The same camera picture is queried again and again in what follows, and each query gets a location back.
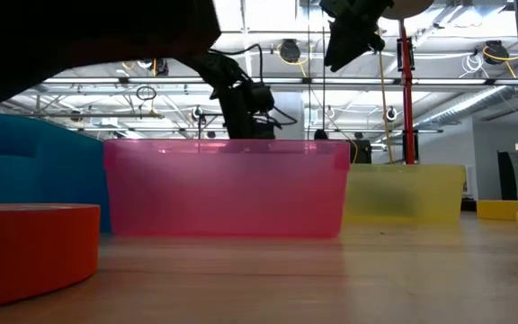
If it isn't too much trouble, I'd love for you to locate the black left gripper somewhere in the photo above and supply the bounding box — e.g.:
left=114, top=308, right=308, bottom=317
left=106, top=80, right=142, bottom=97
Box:
left=217, top=85, right=256, bottom=140

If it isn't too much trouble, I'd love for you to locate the black hanging cable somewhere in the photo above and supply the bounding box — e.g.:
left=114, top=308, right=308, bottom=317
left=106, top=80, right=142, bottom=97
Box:
left=320, top=67, right=327, bottom=132
left=306, top=0, right=312, bottom=141

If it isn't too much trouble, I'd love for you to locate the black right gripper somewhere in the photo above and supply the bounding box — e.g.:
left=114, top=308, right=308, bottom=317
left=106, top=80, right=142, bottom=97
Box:
left=319, top=0, right=395, bottom=73

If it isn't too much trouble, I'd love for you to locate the blue plastic bin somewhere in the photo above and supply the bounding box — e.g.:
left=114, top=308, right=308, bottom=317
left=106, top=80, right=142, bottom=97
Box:
left=0, top=112, right=111, bottom=234

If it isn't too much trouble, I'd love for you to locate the long ceiling light bar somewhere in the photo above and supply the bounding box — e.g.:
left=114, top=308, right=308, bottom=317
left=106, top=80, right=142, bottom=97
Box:
left=42, top=76, right=518, bottom=86

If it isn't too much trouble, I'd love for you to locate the red tape roll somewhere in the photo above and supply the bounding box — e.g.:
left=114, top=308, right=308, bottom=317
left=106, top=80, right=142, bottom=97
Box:
left=0, top=202, right=102, bottom=311

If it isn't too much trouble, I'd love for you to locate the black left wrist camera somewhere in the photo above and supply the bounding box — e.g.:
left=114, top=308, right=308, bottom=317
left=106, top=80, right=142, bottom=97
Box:
left=250, top=83, right=276, bottom=114

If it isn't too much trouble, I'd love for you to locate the yellow tape roll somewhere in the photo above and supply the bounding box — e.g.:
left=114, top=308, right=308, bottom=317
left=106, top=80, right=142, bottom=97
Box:
left=476, top=199, right=518, bottom=221

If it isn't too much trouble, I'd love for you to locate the silver ventilation duct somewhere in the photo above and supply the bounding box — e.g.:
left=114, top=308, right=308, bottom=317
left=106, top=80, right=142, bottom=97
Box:
left=414, top=85, right=518, bottom=132

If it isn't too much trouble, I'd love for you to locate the red desk lamp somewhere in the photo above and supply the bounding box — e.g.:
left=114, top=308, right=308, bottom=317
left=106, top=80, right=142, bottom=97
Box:
left=378, top=0, right=435, bottom=166

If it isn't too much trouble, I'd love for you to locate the pink translucent plastic bin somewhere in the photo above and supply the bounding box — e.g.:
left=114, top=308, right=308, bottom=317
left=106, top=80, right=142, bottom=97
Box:
left=103, top=138, right=352, bottom=239

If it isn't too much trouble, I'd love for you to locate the white building column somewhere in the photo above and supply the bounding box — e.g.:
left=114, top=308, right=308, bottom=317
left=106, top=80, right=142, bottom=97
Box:
left=270, top=92, right=306, bottom=141

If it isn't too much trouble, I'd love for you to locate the black fabric panel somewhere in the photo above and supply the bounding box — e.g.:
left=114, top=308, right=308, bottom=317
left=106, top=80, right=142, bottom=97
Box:
left=496, top=151, right=518, bottom=202

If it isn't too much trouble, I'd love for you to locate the yellow hanging cord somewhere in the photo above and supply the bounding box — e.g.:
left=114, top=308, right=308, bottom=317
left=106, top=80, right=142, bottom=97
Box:
left=375, top=49, right=396, bottom=166

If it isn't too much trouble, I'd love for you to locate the yellow translucent plastic bin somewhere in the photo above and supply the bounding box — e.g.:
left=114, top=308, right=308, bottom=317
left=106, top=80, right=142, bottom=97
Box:
left=342, top=163, right=467, bottom=225

